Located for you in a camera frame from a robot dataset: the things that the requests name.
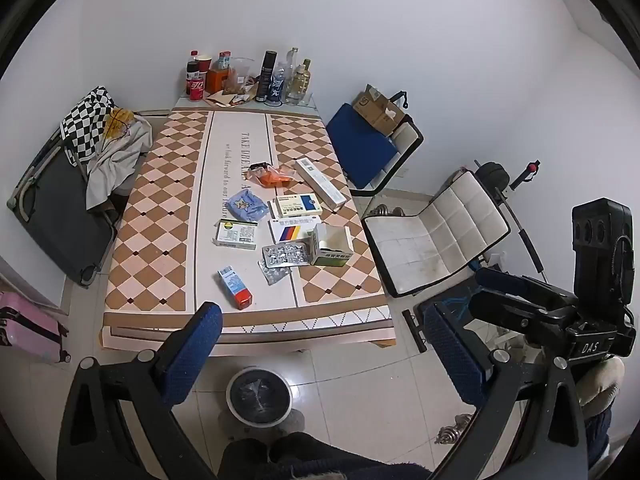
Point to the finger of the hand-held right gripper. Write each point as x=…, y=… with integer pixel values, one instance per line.
x=505, y=281
x=500, y=310

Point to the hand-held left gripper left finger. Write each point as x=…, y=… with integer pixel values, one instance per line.
x=197, y=347

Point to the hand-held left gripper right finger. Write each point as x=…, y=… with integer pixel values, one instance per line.
x=452, y=355

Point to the white round trash bin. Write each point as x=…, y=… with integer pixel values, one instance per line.
x=259, y=395

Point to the silver blister pack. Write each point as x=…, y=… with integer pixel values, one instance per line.
x=286, y=255
x=274, y=273

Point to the striped white medicine box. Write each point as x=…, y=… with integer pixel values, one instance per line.
x=292, y=230

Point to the blue white medicine box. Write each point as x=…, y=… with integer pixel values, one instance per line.
x=295, y=205

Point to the long white box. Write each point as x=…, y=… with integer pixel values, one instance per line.
x=320, y=184

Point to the person's right forearm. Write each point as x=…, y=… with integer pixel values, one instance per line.
x=602, y=385

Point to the black blue patterned object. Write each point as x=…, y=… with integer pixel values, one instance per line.
x=457, y=305

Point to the blue red small box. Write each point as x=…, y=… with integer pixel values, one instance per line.
x=235, y=288

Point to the white padded chair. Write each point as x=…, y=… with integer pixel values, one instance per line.
x=445, y=240

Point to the chrome dumbbell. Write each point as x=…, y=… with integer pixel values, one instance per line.
x=386, y=210
x=452, y=430

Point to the black exercise machine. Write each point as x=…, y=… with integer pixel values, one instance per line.
x=492, y=172

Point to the green white medicine box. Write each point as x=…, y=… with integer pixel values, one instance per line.
x=236, y=234

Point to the grey slipper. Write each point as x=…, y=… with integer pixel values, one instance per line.
x=295, y=422

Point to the checkered tablecloth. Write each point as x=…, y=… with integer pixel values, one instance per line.
x=165, y=220

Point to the blue star pouch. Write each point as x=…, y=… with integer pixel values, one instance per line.
x=244, y=208

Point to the person's legs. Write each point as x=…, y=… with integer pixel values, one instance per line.
x=310, y=457

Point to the pink suitcase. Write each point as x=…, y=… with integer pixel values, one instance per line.
x=30, y=325

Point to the blue folding chair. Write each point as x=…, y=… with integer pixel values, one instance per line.
x=407, y=136

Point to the orange plastic wrapper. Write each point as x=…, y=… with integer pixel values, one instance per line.
x=275, y=176

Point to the small black item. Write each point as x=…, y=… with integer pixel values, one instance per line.
x=260, y=165

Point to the blue seat cushion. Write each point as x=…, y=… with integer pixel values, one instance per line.
x=360, y=142

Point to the grey white garment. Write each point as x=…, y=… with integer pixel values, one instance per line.
x=117, y=160

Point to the cardboard box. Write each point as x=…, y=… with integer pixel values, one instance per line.
x=379, y=110

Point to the cardboard pieces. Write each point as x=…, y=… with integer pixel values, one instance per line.
x=225, y=100

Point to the black white checkered cloth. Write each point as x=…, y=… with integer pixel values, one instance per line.
x=90, y=120

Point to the orange box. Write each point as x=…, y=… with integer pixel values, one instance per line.
x=216, y=81

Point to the blue white can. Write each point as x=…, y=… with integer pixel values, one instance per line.
x=276, y=87

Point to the clear plastic snack bag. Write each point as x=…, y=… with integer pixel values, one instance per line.
x=240, y=77

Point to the black cylinder can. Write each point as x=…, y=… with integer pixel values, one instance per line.
x=266, y=77

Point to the red paper cup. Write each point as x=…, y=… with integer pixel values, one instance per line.
x=205, y=67

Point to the gold-capped clear bottle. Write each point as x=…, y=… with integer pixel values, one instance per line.
x=298, y=85

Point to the tall clear glass bottle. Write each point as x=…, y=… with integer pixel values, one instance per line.
x=292, y=60

